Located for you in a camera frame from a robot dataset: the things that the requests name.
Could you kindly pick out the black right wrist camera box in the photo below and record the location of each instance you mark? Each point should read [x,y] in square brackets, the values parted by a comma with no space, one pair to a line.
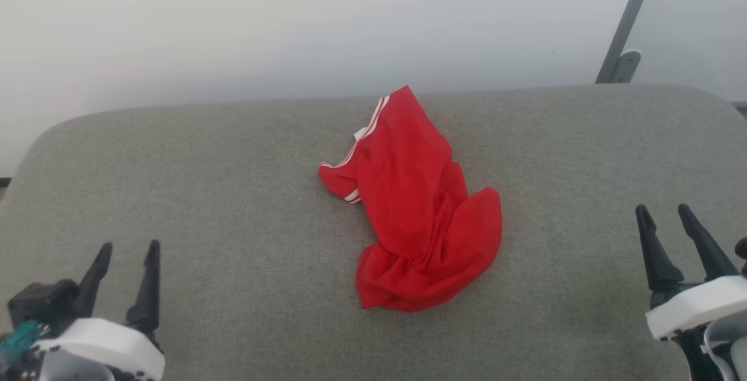
[742,250]

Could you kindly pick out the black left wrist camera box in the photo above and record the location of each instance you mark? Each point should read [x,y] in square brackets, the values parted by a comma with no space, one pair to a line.
[41,305]

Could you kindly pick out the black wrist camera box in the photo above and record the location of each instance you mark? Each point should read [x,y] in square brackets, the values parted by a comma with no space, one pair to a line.
[41,305]
[742,250]

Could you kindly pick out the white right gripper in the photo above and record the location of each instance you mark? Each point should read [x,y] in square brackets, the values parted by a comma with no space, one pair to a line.
[694,308]

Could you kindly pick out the grey fabric sofa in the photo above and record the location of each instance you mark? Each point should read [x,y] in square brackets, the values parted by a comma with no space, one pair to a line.
[204,194]

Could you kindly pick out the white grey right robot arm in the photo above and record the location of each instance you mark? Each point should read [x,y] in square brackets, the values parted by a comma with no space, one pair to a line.
[729,349]

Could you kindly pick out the grey metal stand leg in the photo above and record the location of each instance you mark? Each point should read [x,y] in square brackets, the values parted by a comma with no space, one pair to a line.
[630,16]

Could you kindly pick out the red basketball jersey garment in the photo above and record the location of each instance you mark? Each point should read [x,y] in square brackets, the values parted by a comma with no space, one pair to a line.
[408,194]

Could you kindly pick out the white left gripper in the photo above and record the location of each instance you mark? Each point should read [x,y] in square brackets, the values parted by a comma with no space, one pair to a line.
[111,343]

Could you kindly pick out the teal connector plug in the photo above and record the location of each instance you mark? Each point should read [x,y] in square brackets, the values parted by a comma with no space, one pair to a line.
[20,337]

